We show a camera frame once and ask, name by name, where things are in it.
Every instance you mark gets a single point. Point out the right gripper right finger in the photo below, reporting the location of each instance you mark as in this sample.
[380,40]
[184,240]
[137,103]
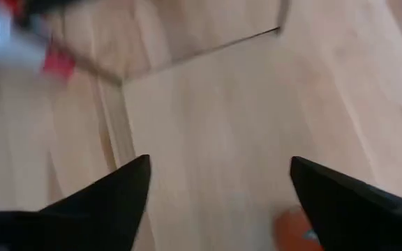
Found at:
[361,223]

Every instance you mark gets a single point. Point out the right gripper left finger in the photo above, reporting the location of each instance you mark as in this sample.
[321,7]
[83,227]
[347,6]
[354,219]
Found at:
[82,223]

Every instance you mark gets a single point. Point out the red white can silver lid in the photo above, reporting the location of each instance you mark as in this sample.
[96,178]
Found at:
[12,49]

